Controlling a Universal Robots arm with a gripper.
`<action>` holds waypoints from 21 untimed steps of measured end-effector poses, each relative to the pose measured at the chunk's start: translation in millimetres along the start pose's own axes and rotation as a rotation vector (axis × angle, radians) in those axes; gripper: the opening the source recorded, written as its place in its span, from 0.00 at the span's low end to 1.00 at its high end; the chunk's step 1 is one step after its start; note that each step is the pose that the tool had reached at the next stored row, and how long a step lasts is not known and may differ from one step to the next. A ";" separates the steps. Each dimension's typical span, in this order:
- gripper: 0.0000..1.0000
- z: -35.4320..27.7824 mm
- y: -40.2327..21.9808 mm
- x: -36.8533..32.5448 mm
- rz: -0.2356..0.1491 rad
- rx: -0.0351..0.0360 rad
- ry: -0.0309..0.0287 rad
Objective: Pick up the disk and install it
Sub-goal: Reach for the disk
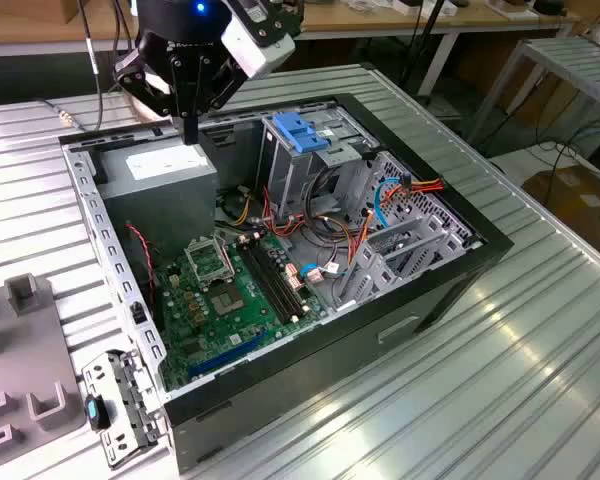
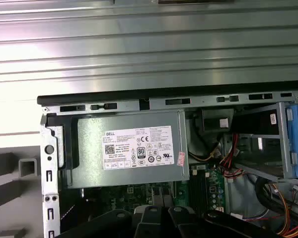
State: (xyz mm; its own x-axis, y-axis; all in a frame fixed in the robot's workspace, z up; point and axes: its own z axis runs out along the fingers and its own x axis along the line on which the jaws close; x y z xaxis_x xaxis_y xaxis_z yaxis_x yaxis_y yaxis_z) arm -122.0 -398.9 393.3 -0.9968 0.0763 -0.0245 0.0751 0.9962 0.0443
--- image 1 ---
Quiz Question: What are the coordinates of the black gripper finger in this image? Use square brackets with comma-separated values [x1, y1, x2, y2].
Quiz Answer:
[188, 49, 246, 146]
[112, 47, 190, 146]

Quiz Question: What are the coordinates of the grey metal disk bay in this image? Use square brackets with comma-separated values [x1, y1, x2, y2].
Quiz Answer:
[337, 214, 481, 311]

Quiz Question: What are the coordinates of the blue plastic drive latch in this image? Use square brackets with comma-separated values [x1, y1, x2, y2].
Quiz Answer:
[272, 113, 331, 155]

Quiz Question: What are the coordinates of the grey metal drive cage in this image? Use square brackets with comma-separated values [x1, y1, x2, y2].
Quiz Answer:
[257, 107, 381, 226]

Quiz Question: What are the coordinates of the light wooden desk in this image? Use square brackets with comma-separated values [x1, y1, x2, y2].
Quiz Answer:
[279, 0, 584, 59]
[0, 0, 137, 57]

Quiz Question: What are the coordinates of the grey power supply unit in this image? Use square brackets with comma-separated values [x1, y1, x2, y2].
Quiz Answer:
[95, 135, 219, 261]

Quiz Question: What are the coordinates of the metal socket cover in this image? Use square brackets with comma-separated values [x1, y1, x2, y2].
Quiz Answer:
[184, 237, 234, 289]

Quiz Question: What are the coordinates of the black RAM slot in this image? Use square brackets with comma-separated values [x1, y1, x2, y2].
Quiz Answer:
[242, 239, 294, 323]
[237, 240, 289, 325]
[248, 238, 300, 322]
[253, 237, 305, 320]

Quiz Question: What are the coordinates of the green motherboard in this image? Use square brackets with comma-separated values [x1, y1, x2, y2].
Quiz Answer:
[152, 232, 331, 394]

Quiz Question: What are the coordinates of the blue expansion slot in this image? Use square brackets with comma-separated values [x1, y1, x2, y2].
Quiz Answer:
[187, 328, 270, 379]

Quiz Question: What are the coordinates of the black open PC case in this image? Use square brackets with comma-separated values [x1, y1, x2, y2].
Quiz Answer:
[57, 92, 515, 476]

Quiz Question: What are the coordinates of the grey parts rack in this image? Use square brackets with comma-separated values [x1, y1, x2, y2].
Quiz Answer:
[0, 272, 89, 476]

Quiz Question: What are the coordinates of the black clip with blue tab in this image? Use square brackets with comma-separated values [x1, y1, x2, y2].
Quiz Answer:
[83, 393, 112, 431]

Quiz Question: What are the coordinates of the brown cardboard box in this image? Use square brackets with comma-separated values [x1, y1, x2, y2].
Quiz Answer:
[522, 167, 600, 266]

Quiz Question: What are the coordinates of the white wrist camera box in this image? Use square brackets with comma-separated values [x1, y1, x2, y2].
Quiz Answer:
[219, 13, 297, 80]

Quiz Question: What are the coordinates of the black cable with metal plug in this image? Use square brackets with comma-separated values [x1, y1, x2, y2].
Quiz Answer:
[38, 0, 104, 134]

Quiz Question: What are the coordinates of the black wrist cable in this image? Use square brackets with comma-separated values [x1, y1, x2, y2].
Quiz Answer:
[112, 0, 134, 51]

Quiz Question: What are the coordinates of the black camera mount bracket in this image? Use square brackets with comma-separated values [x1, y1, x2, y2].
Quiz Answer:
[229, 0, 304, 37]

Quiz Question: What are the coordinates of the yellow black wire bundle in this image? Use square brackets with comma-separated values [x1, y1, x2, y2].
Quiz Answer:
[218, 192, 257, 227]

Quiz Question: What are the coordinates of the red black fan wire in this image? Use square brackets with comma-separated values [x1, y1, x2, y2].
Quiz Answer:
[124, 223, 157, 306]

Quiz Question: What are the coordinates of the long light blue wire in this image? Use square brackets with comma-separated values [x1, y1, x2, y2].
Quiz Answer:
[372, 172, 412, 231]

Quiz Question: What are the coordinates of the orange wire bundle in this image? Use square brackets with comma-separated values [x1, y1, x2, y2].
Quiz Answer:
[262, 187, 376, 281]

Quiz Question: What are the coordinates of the short blue labelled wire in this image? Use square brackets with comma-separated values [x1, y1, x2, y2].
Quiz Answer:
[299, 262, 342, 285]

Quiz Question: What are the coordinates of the orange red power wire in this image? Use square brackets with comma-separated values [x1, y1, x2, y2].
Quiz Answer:
[387, 175, 446, 201]

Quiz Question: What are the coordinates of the grey metal slot bracket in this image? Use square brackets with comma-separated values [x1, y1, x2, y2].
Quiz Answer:
[81, 349, 169, 469]

